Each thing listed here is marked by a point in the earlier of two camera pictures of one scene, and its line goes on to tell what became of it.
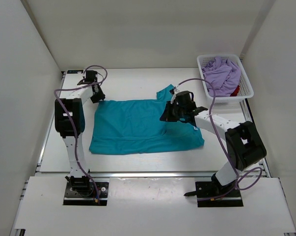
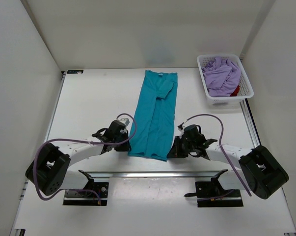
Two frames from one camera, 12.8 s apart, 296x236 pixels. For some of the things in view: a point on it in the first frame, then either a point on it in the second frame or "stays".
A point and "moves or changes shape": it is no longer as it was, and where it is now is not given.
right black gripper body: (175, 113) → (183, 147)
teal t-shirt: (124, 127) moves or changes shape
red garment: (235, 91) stays
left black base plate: (99, 197) stays
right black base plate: (209, 194) stays
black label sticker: (74, 71) stays
